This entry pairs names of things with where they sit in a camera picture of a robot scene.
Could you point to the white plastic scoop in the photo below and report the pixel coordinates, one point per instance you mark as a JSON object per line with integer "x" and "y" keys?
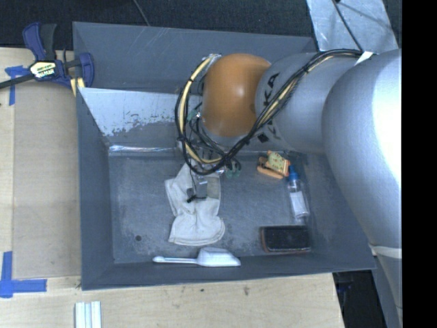
{"x": 218, "y": 258}

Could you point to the clear spray bottle blue cap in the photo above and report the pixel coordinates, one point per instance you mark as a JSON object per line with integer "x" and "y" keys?
{"x": 297, "y": 200}

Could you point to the pale wood board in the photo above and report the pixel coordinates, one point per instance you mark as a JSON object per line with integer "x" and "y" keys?
{"x": 44, "y": 183}

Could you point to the orange and green toy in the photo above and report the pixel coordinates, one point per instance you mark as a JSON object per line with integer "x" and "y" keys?
{"x": 274, "y": 164}

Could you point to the grey metal bin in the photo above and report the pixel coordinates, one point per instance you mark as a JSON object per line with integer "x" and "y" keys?
{"x": 143, "y": 200}

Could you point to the black flat block brown edge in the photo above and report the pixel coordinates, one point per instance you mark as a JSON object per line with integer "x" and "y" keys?
{"x": 286, "y": 239}

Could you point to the white cloth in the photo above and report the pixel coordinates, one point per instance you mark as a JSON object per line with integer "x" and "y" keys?
{"x": 196, "y": 224}

